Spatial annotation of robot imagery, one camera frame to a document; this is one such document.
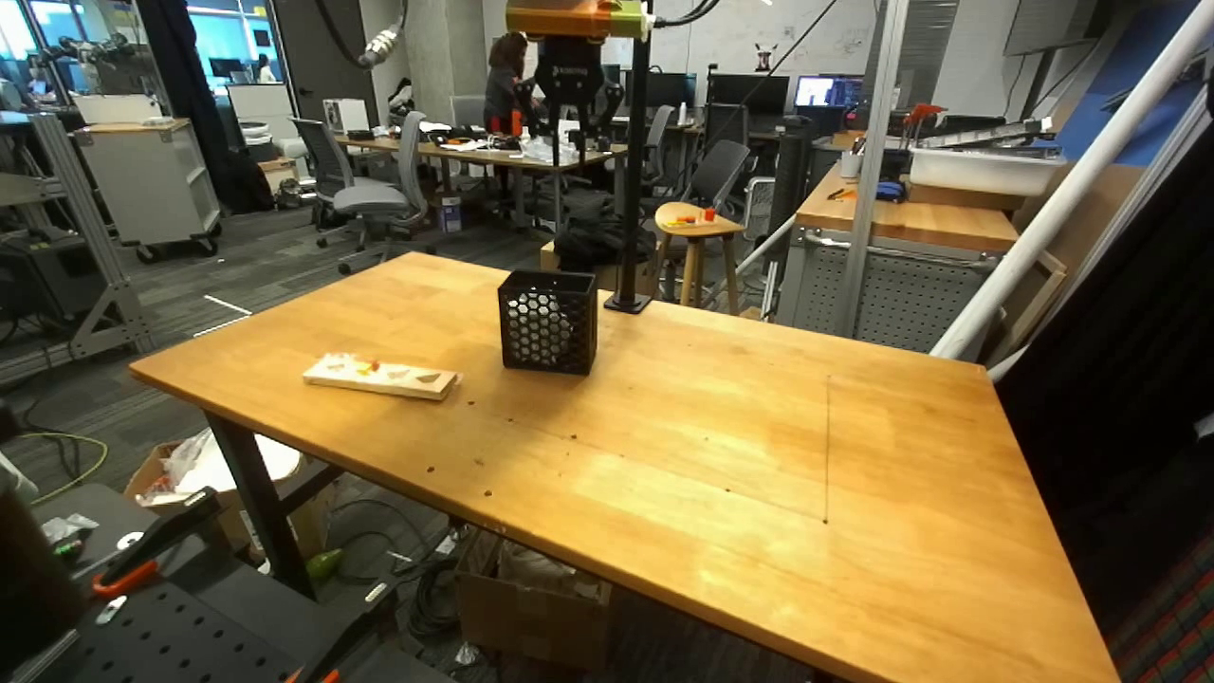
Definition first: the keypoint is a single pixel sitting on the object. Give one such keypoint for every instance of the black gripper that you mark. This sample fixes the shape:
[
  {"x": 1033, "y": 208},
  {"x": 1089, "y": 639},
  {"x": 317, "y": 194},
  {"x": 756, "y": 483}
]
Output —
[{"x": 570, "y": 71}]

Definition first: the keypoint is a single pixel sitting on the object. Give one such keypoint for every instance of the black perforated box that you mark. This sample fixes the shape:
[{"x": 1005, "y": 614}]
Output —
[{"x": 548, "y": 323}]

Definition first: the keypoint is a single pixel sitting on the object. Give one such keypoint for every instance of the flat cardboard box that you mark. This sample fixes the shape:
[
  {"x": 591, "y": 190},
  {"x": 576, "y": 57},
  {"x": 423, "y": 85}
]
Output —
[{"x": 534, "y": 620}]

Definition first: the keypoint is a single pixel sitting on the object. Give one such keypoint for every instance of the small cardboard box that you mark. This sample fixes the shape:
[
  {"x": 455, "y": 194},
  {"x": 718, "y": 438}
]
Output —
[{"x": 156, "y": 479}]

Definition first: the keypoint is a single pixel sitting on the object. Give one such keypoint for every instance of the long office desk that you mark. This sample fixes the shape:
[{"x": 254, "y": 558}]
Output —
[{"x": 507, "y": 153}]

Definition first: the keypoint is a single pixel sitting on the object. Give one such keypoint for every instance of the standing person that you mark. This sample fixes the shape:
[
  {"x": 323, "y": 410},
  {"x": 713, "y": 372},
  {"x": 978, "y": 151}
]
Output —
[{"x": 507, "y": 82}]

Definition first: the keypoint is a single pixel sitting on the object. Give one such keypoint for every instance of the black stand pole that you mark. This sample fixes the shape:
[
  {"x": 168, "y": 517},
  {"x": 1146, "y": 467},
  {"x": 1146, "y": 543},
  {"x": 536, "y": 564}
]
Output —
[{"x": 630, "y": 240}]

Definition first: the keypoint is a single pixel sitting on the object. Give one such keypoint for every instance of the dark mesh office chair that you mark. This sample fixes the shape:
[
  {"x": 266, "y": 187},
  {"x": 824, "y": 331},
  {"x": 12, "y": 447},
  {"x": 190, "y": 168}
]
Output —
[{"x": 718, "y": 171}]

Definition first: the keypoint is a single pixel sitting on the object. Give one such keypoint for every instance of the round wooden stool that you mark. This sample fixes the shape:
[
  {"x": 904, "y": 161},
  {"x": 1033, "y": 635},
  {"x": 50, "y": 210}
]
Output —
[{"x": 697, "y": 226}]

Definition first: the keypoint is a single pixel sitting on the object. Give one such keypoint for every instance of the grey office chair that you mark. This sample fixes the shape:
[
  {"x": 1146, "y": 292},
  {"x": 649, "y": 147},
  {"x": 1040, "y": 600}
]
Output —
[{"x": 362, "y": 194}]

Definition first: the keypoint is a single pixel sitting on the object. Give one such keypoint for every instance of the computer monitor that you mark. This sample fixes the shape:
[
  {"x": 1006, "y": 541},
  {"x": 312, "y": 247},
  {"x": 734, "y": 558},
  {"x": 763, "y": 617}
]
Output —
[{"x": 829, "y": 94}]

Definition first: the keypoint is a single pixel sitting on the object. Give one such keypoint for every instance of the grey metal pole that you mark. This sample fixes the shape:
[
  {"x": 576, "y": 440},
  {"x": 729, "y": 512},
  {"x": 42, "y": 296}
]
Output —
[{"x": 873, "y": 163}]

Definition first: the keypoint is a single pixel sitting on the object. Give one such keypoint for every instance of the wooden puzzle board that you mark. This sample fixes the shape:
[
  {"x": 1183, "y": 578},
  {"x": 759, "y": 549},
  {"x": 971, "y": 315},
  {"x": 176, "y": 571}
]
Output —
[{"x": 381, "y": 372}]

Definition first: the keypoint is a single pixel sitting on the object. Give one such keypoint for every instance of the red yellow puzzle piece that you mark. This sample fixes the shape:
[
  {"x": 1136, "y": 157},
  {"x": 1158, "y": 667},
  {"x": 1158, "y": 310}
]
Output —
[{"x": 371, "y": 369}]

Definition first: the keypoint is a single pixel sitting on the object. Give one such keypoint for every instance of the wooden top workbench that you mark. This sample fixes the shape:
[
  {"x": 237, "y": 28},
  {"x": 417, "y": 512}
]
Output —
[{"x": 914, "y": 223}]

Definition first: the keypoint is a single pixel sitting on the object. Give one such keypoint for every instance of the white tub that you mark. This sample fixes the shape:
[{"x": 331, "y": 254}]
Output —
[{"x": 990, "y": 163}]

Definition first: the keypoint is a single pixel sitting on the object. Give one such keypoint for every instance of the white wheeled cabinet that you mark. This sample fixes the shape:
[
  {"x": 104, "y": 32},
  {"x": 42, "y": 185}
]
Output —
[{"x": 146, "y": 185}]

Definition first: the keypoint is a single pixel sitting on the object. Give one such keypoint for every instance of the white plastic bag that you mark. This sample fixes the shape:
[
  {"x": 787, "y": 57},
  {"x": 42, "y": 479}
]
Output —
[{"x": 223, "y": 459}]

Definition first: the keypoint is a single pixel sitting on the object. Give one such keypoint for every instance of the black table leg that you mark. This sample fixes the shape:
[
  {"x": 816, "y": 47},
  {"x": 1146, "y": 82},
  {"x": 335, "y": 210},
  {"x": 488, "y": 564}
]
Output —
[{"x": 260, "y": 505}]

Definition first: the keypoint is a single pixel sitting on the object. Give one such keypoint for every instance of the white pipe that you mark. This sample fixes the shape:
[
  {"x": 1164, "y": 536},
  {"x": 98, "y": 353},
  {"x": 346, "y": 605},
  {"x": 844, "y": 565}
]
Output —
[
  {"x": 1114, "y": 223},
  {"x": 1076, "y": 176}
]

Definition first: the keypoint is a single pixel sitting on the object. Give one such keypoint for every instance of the blue board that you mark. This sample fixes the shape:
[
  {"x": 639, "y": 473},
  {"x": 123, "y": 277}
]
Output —
[{"x": 1114, "y": 51}]

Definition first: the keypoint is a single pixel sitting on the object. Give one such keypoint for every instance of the black curtain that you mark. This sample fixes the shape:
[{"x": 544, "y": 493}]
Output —
[{"x": 1114, "y": 420}]

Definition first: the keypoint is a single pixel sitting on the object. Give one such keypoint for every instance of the black perforated plate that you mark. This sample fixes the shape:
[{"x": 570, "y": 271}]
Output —
[{"x": 214, "y": 631}]

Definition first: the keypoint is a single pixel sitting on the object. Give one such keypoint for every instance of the multicoloured striped backdrop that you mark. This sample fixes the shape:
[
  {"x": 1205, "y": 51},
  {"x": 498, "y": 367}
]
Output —
[{"x": 1178, "y": 620}]

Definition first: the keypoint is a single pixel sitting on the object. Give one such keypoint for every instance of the grey metal frame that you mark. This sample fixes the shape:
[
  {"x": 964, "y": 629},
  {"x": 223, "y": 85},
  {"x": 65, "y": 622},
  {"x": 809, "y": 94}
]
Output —
[{"x": 88, "y": 251}]

